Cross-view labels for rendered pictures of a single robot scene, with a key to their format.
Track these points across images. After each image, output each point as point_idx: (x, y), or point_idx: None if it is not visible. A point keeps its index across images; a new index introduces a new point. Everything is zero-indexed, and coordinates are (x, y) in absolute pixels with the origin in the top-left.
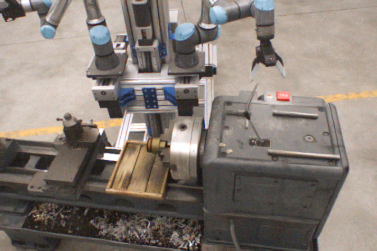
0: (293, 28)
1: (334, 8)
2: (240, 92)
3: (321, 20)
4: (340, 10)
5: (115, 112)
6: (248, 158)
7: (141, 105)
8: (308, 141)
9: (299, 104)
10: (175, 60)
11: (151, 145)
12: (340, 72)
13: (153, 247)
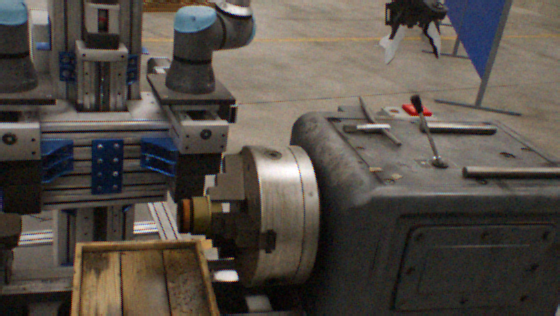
0: (261, 121)
1: (311, 97)
2: (341, 107)
3: (298, 111)
4: (320, 99)
5: (24, 197)
6: (438, 184)
7: (81, 185)
8: (510, 159)
9: (450, 119)
10: (171, 79)
11: (193, 211)
12: None
13: None
